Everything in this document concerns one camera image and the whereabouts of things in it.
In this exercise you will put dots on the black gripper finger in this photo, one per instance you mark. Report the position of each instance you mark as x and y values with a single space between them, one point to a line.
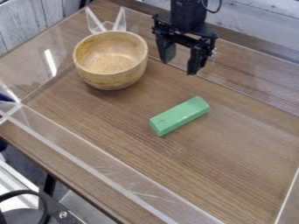
196 61
166 47

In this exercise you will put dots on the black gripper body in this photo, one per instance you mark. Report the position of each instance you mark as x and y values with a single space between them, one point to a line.
199 36

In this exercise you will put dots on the green rectangular block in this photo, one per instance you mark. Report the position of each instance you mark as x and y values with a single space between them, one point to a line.
179 115

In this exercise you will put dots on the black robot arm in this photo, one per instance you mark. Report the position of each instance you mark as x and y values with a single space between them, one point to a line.
183 27

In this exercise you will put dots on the light wooden bowl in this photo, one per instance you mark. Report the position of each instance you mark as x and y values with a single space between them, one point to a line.
111 59

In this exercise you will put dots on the black table leg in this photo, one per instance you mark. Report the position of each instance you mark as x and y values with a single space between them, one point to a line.
49 184

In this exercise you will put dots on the clear acrylic tray wall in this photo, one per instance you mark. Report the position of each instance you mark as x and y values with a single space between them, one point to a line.
219 171

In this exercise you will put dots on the black metal bracket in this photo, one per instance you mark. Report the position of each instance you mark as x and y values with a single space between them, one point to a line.
59 214

